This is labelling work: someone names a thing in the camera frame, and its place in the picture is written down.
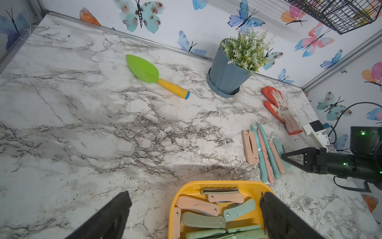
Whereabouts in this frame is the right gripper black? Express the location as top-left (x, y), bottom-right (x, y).
top-left (282, 147), bottom-right (382, 183)

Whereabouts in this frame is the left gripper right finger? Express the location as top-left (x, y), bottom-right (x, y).
top-left (259, 192), bottom-right (323, 239)

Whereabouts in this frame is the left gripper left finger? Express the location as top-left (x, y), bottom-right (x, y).
top-left (67, 191), bottom-right (132, 239)

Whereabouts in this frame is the pink folding fruit knife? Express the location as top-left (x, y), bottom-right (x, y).
top-left (242, 131), bottom-right (255, 165)

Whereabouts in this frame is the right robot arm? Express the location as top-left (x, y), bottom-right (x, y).
top-left (282, 126), bottom-right (382, 186)

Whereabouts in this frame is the pink folding knife long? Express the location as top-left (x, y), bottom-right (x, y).
top-left (269, 140), bottom-right (286, 174)

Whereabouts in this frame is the teal folding knife right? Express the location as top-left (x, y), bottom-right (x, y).
top-left (273, 138), bottom-right (291, 170)

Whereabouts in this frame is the pink ceramic knife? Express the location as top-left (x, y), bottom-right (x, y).
top-left (257, 128), bottom-right (275, 184)

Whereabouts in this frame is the green ceramic knife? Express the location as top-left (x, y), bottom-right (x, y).
top-left (185, 229), bottom-right (226, 239)

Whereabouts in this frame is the yellow storage box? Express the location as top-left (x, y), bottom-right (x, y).
top-left (168, 181), bottom-right (272, 239)

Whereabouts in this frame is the red white garden glove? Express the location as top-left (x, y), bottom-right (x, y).
top-left (261, 86), bottom-right (303, 135)

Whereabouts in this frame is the potted green plant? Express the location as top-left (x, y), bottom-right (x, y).
top-left (207, 28), bottom-right (273, 98)

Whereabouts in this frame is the green yellow toy trowel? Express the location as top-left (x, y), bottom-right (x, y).
top-left (126, 54), bottom-right (190, 100)

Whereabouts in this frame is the teal handle knife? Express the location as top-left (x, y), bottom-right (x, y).
top-left (223, 199), bottom-right (256, 222)

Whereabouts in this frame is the black wire wall basket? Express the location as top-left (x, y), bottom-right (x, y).
top-left (287, 0), bottom-right (382, 34)

